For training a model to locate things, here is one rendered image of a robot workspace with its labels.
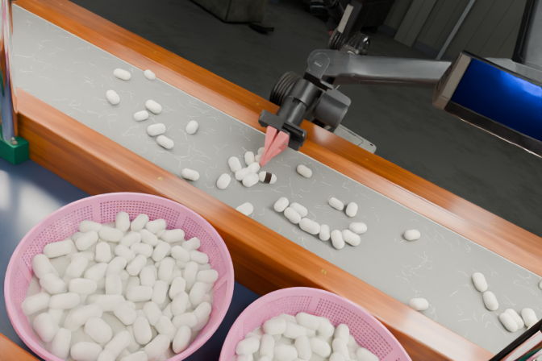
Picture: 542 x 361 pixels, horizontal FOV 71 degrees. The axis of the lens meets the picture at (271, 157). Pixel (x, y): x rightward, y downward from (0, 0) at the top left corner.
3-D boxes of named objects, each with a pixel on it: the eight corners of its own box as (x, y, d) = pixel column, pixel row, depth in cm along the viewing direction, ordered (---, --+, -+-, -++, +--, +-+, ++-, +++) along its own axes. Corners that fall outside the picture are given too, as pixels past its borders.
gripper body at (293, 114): (302, 139, 76) (319, 109, 78) (258, 115, 77) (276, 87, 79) (300, 149, 82) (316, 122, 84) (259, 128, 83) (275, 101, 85)
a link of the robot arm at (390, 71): (485, 75, 90) (515, 55, 79) (486, 97, 89) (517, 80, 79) (302, 64, 89) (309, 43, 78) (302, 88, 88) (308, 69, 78)
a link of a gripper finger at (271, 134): (281, 172, 73) (304, 132, 76) (249, 155, 74) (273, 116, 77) (281, 181, 80) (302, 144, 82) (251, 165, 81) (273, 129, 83)
